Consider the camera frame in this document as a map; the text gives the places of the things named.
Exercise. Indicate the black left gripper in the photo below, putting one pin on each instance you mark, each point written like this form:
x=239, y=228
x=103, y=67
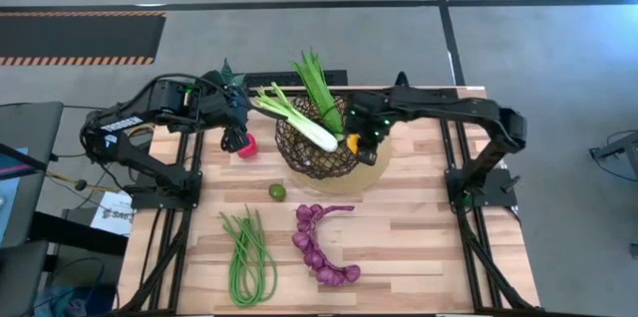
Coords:
x=224, y=105

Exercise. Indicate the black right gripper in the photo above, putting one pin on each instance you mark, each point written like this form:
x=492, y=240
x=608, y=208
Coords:
x=369, y=115

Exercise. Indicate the red bell pepper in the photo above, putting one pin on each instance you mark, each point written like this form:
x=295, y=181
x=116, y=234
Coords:
x=248, y=148

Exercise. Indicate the green long beans bundle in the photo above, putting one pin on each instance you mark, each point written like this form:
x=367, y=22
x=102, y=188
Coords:
x=246, y=257

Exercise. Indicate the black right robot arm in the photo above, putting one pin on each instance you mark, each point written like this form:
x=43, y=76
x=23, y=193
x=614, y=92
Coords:
x=448, y=107

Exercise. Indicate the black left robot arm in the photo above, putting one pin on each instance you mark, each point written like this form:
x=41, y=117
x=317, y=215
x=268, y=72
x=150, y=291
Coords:
x=149, y=107

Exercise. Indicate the round wooden board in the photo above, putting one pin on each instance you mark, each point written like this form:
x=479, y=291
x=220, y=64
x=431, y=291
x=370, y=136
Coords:
x=369, y=177

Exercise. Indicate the green snake plant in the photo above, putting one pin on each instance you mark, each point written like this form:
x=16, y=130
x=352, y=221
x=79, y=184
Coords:
x=230, y=75

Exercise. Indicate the white green leek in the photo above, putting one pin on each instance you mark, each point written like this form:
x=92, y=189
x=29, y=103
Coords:
x=304, y=125

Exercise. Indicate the green lime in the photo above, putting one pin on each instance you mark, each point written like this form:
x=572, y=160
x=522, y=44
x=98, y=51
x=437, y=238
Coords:
x=277, y=192

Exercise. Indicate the green chive bundle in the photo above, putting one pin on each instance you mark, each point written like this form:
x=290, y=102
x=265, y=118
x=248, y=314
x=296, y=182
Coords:
x=319, y=88

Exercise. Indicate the black keyboard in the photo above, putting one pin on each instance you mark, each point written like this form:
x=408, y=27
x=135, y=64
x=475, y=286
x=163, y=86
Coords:
x=294, y=78

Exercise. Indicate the purple onion braid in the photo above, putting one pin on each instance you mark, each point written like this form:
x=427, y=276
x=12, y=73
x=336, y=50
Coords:
x=319, y=252

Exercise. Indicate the white printed paper sheet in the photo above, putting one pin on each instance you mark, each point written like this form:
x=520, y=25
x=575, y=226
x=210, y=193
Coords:
x=113, y=213

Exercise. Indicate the hazard striped floor mat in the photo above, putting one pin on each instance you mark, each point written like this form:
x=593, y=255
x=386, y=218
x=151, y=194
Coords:
x=80, y=35

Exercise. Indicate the black side desk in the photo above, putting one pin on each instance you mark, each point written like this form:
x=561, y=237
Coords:
x=25, y=157

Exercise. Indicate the black metal stand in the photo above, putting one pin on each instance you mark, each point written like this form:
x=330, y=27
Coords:
x=618, y=150

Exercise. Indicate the black aluminium frame rails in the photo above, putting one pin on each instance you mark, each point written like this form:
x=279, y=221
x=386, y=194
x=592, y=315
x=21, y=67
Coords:
x=478, y=252
x=172, y=247

